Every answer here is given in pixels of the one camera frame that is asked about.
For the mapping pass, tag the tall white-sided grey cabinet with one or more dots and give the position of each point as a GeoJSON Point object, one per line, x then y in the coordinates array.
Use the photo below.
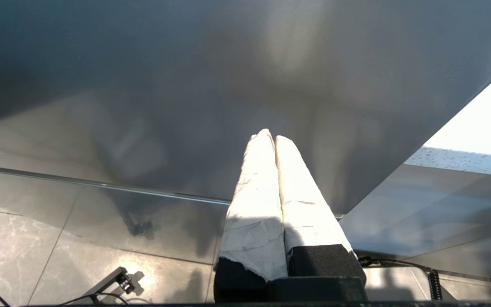
{"type": "Point", "coordinates": [143, 85]}

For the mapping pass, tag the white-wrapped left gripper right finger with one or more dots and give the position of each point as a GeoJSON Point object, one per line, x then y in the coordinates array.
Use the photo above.
{"type": "Point", "coordinates": [305, 204]}

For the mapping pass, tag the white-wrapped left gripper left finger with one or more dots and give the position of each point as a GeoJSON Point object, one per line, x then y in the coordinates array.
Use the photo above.
{"type": "Point", "coordinates": [256, 204]}

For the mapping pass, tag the grey under-counter cabinet front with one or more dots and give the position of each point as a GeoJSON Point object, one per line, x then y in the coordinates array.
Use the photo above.
{"type": "Point", "coordinates": [441, 204]}

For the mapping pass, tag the black metal bracket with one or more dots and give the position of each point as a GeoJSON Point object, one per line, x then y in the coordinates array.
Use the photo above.
{"type": "Point", "coordinates": [119, 279]}

